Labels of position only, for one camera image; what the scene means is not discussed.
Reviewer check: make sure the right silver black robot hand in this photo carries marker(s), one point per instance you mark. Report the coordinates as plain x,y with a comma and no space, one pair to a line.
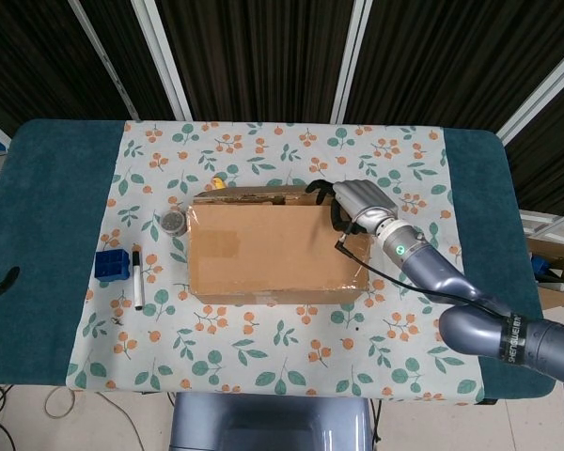
362,199

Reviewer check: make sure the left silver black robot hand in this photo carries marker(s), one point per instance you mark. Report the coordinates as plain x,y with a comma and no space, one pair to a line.
2,283

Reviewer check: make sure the brown cardboard box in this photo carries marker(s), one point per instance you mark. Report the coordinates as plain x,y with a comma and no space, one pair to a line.
263,253

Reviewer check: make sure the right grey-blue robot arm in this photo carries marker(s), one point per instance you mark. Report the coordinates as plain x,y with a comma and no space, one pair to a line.
474,329

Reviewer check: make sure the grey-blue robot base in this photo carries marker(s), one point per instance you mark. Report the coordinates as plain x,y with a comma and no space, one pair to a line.
263,423

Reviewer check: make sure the blue plastic bag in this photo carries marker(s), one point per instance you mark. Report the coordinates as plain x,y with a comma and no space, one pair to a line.
539,265

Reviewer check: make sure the blue plastic grid block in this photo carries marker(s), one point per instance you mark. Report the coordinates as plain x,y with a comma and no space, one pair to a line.
113,265

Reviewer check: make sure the small metal screw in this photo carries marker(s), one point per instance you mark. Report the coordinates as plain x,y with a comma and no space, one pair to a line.
116,321

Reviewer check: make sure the teal table cover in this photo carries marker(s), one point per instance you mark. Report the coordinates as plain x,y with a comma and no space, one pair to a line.
51,164

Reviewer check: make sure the white marker black cap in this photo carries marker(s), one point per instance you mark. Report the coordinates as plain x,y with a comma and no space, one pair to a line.
137,282

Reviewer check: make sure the small yellow toy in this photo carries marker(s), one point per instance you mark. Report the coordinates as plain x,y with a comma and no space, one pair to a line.
218,181

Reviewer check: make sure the small round clear jar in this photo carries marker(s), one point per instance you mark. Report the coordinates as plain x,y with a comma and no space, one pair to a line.
171,222

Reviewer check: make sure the floral print tablecloth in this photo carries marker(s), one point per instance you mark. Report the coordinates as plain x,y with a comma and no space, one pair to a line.
282,366

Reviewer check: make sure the white partition frame post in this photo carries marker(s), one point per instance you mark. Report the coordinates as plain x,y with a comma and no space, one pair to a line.
545,224
162,61
540,98
352,61

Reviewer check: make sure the thin white partition post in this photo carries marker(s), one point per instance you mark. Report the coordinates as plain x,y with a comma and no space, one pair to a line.
103,61

